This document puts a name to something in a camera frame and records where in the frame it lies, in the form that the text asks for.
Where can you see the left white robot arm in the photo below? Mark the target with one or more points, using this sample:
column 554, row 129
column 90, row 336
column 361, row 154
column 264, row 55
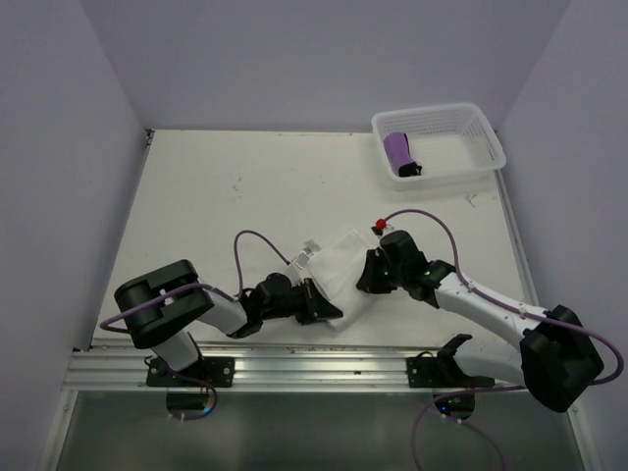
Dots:
column 156, row 308

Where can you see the purple microfiber towel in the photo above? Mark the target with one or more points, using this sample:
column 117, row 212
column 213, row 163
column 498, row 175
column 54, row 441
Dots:
column 397, row 149

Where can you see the aluminium mounting rail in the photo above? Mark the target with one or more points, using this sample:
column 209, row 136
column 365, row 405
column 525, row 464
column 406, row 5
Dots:
column 258, row 368

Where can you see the white perforated plastic basket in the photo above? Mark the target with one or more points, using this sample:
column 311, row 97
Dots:
column 454, row 143

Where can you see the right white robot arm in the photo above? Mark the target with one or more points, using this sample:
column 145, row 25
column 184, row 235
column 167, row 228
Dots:
column 543, row 351

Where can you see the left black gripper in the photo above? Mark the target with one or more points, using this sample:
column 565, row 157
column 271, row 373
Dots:
column 316, row 306

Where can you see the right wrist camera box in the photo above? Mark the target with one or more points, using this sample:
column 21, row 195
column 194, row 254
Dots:
column 381, row 228

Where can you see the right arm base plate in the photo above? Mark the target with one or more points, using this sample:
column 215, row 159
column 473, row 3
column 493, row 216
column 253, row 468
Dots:
column 440, row 371

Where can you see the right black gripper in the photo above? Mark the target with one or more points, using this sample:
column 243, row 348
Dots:
column 368, row 281

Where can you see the white towel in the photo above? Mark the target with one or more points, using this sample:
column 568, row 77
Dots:
column 335, row 270

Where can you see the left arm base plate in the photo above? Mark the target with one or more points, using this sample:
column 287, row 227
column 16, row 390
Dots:
column 217, row 371

